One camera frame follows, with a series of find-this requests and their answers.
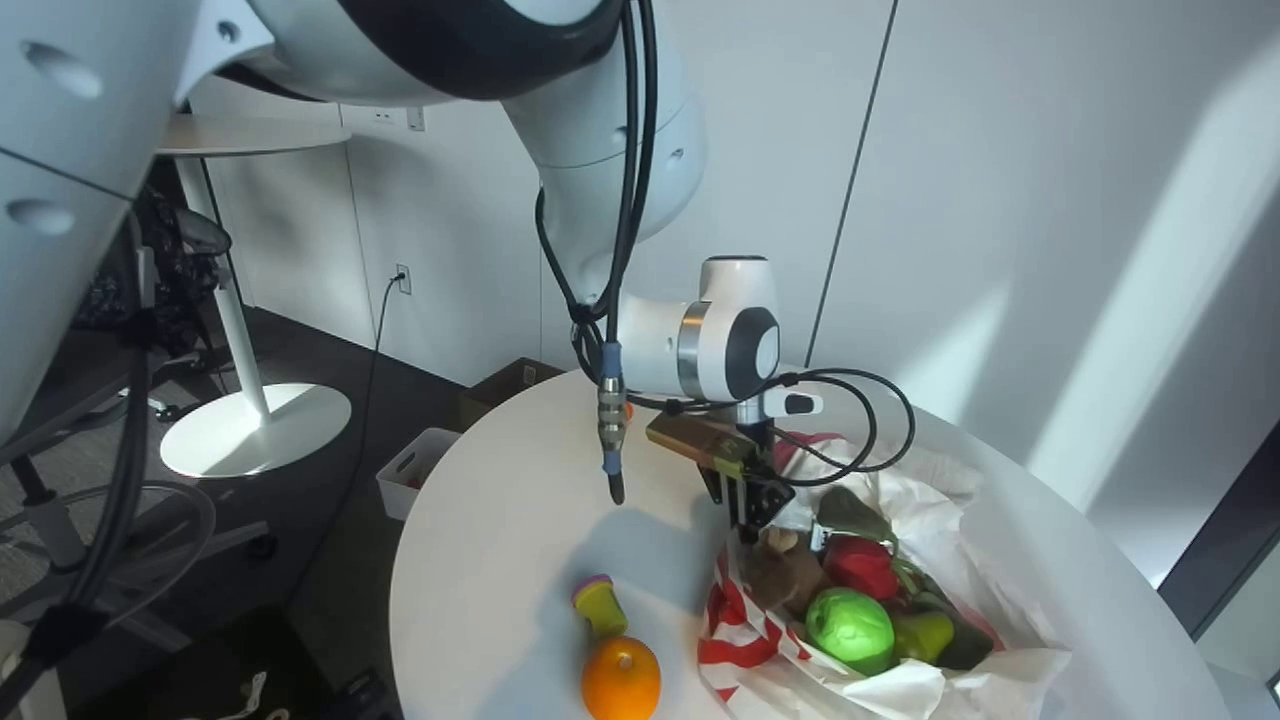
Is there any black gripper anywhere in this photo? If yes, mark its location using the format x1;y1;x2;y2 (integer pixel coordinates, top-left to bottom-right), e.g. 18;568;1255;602
695;434;802;542

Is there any brown moose plush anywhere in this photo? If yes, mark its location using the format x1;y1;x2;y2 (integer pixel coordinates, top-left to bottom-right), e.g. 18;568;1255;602
740;529;830;621

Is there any red turnip plushie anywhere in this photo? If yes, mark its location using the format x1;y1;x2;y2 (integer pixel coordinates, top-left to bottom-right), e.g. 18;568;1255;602
810;481;1001;674

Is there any bright green apple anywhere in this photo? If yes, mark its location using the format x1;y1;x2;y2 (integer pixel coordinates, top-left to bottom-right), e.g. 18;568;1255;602
801;583;900;674

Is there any dark green pear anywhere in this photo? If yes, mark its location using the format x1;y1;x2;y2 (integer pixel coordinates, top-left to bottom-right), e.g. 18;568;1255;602
893;602;961;669

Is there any orange fruit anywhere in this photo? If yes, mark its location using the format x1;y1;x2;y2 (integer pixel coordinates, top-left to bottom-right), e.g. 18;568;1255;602
580;633;669;720

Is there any white red plastic bag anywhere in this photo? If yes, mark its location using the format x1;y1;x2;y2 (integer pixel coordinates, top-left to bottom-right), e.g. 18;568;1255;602
690;420;1111;720

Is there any white waste bin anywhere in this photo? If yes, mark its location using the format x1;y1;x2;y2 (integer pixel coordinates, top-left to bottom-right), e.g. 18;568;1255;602
370;423;465;522

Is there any dark office chair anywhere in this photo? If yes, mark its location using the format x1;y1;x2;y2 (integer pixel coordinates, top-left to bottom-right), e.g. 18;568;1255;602
122;185;241;405

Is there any black foreground stand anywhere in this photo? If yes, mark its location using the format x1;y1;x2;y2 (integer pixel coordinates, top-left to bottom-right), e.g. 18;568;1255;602
0;311;284;720

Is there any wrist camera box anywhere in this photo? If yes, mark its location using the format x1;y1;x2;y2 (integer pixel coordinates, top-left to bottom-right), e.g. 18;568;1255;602
644;409;768;473

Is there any black cable with blue connector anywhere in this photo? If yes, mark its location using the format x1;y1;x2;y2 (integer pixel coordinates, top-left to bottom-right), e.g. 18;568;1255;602
530;0;660;512

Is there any white pedestal table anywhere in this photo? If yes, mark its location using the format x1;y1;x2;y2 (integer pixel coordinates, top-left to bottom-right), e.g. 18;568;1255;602
156;107;358;482

